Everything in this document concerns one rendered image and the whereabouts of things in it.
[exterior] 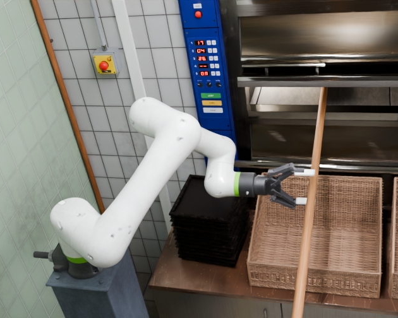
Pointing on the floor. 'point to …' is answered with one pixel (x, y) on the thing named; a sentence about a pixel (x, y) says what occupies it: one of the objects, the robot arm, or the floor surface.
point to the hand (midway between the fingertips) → (311, 187)
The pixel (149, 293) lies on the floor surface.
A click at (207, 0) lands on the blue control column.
